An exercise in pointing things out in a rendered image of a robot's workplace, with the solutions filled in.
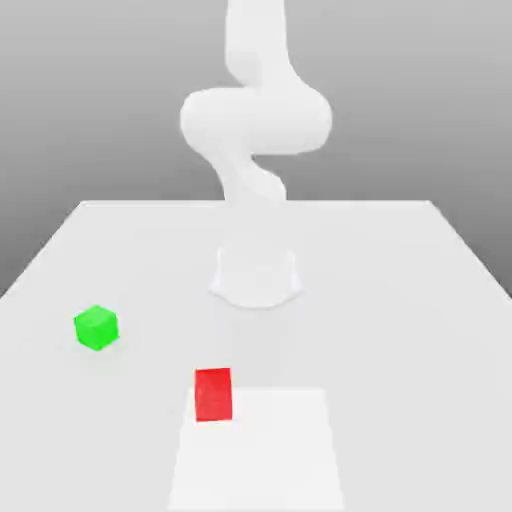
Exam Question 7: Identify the small red cube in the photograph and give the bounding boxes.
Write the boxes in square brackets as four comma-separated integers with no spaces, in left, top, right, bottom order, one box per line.
[194,367,234,423]

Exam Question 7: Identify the small green cube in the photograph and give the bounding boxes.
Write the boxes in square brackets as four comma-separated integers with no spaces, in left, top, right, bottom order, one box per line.
[73,304,120,353]

